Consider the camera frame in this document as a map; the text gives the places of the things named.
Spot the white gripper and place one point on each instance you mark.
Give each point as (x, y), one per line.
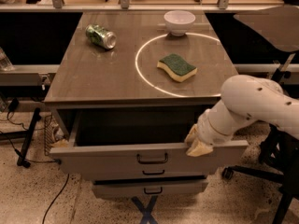
(209, 130)

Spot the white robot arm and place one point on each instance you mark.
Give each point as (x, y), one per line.
(244, 100)

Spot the grey drawer cabinet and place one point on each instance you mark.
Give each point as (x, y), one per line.
(127, 76)

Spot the green yellow sponge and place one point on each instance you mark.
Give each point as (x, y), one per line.
(176, 67)

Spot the blue tape cross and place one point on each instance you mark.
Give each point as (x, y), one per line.
(146, 210)

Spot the black office chair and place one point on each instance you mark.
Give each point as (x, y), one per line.
(280, 151)

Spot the white bowl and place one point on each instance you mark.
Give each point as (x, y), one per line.
(178, 22)

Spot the green soda can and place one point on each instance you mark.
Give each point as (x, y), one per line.
(100, 36)

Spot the black floor stand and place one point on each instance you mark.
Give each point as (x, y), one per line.
(26, 136)

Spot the clear plastic bottle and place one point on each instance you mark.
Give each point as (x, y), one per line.
(5, 63)

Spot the wire basket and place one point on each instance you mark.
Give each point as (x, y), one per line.
(53, 135)

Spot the grey rail shelf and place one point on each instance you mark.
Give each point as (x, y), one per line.
(29, 75)

